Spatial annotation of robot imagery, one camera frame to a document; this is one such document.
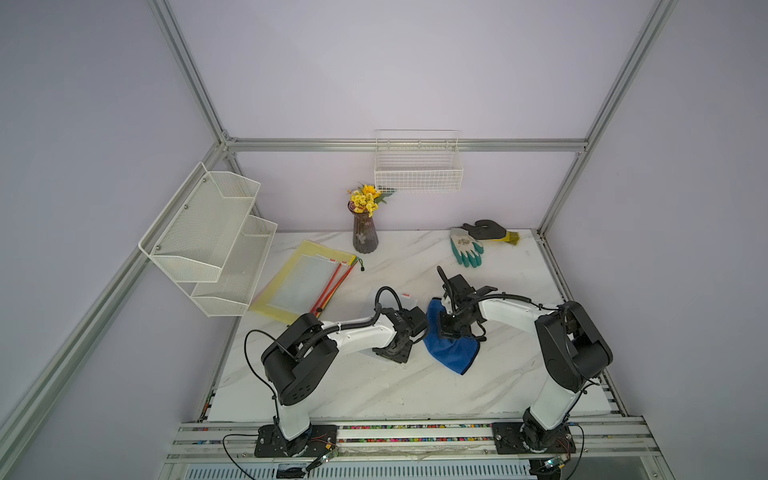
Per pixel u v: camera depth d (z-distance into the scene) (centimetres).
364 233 107
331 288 101
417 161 93
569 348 48
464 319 78
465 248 114
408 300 99
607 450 74
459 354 86
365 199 96
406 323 66
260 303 99
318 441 72
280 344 49
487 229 122
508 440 73
